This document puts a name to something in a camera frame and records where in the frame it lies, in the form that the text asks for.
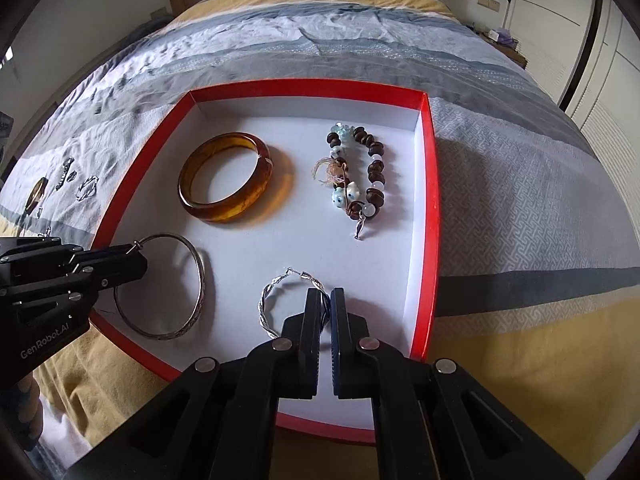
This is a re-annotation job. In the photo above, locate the person's left hand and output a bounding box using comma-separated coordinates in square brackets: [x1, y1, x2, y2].
[10, 374, 43, 443]

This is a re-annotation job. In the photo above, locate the dark brown bangle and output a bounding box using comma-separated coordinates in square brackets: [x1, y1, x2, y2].
[25, 177, 50, 216]

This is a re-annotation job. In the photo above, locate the silver chain bracelet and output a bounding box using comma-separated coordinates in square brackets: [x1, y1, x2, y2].
[55, 156, 77, 191]

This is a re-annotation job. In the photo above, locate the red cardboard box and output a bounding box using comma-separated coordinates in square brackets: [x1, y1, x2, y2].
[90, 78, 441, 445]

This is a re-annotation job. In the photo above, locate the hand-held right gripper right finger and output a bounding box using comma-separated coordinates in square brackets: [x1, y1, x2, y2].
[330, 286, 586, 480]

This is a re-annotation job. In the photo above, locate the white wardrobe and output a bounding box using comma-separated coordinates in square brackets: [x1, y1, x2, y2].
[502, 0, 640, 161]

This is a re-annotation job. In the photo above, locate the striped duvet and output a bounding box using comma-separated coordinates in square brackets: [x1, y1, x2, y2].
[0, 0, 640, 480]

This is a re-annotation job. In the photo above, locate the thin silver bangle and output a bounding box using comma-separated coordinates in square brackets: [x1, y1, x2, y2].
[113, 233, 206, 341]

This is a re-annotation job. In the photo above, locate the twisted silver hoop earring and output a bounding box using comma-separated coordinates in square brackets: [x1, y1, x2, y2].
[257, 266, 326, 341]

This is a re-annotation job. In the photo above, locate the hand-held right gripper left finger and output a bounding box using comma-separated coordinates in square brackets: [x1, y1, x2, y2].
[65, 287, 328, 480]

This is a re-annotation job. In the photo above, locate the amber bangle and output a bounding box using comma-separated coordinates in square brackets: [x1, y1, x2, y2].
[178, 132, 273, 224]

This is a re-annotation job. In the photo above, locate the beaded bracelet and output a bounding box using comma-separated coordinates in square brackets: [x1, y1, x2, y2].
[312, 121, 388, 242]

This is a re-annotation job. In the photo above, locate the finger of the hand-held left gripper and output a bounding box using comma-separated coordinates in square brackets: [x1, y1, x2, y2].
[0, 236, 147, 286]
[0, 262, 149, 321]

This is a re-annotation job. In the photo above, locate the wooden nightstand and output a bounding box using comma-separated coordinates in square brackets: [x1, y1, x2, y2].
[480, 30, 528, 69]

